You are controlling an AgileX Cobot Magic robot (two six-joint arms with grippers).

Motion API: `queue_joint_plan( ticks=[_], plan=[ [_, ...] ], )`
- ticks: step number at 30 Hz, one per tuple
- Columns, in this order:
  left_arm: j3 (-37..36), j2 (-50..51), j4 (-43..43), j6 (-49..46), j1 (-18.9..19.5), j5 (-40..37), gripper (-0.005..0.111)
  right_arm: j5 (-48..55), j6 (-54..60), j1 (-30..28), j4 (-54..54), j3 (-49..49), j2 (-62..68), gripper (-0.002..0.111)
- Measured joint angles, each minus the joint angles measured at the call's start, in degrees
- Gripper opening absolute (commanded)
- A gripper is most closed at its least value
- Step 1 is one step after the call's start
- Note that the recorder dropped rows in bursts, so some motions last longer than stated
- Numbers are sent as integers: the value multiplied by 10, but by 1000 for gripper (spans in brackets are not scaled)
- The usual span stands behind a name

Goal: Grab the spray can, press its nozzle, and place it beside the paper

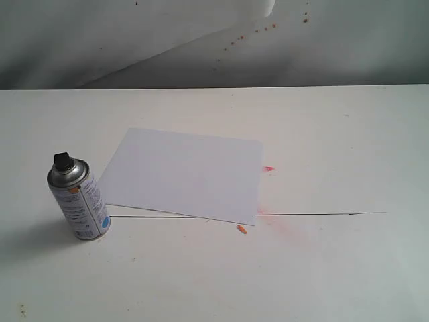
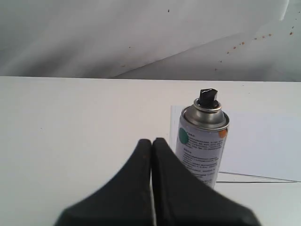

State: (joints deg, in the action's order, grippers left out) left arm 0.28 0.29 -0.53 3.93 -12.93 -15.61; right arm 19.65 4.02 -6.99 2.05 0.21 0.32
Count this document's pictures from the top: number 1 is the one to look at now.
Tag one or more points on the silver spray paint can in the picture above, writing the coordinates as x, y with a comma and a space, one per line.
76, 191

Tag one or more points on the white paper sheet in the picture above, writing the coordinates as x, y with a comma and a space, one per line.
201, 176

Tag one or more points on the white backdrop sheet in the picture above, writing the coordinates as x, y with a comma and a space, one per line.
66, 44

